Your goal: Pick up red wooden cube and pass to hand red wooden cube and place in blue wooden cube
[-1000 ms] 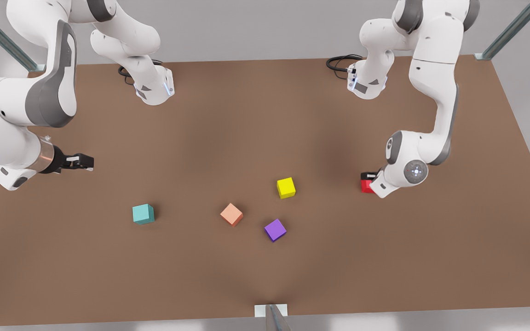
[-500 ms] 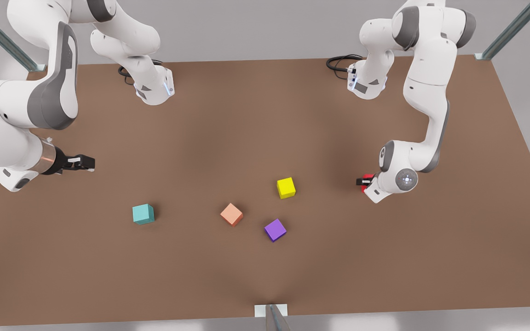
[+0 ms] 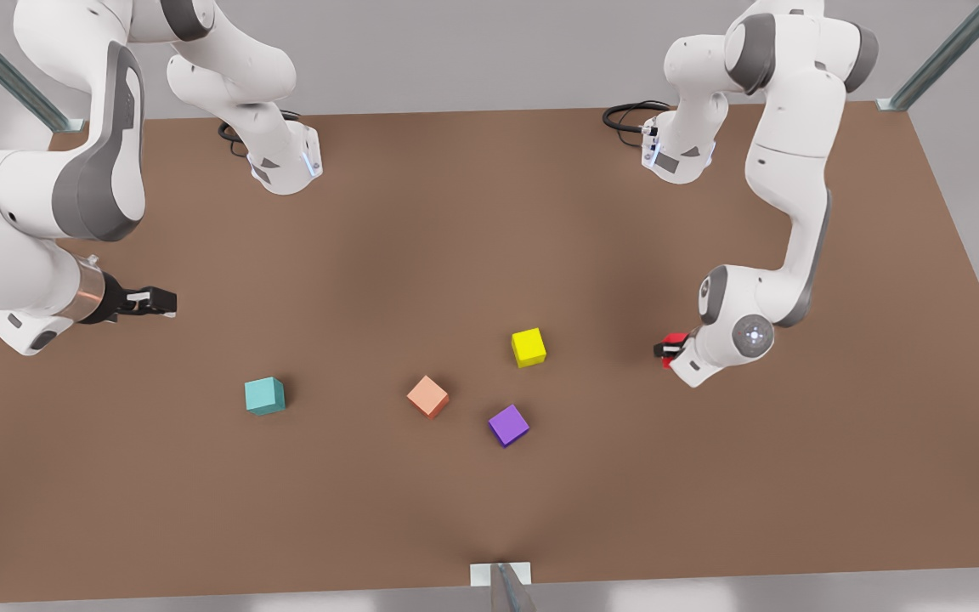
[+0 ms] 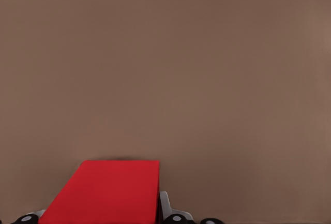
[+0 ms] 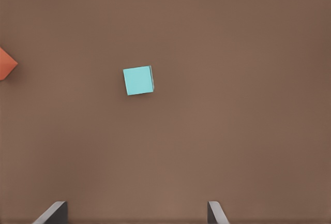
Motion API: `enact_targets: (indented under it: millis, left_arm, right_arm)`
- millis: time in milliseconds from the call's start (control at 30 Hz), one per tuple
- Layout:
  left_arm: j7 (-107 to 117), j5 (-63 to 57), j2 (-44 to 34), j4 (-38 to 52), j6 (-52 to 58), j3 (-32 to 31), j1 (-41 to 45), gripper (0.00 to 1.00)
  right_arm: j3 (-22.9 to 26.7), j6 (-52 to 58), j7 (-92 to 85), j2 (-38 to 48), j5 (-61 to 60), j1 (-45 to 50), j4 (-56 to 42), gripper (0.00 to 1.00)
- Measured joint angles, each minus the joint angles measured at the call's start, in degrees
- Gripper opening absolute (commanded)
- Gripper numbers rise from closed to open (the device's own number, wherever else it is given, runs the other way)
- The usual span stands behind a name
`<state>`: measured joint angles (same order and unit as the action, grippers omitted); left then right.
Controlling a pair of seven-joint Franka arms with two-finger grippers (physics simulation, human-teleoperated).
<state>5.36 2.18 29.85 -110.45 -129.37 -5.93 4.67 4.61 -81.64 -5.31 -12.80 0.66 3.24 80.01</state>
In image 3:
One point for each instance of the purple wooden cube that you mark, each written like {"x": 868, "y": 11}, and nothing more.
{"x": 508, "y": 424}

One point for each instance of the red wooden cube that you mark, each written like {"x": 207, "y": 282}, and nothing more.
{"x": 675, "y": 340}

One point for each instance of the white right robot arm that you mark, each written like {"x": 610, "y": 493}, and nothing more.
{"x": 22, "y": 187}

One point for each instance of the teal blue wooden cube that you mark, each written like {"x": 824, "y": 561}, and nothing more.
{"x": 264, "y": 396}

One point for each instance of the silver frame post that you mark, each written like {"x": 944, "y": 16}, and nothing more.
{"x": 502, "y": 582}
{"x": 944, "y": 55}
{"x": 5, "y": 72}

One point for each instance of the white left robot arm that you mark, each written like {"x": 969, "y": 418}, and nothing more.
{"x": 795, "y": 144}

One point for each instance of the yellow wooden cube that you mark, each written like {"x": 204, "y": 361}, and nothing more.
{"x": 529, "y": 347}

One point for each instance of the salmon orange wooden cube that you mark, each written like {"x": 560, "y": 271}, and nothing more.
{"x": 427, "y": 396}

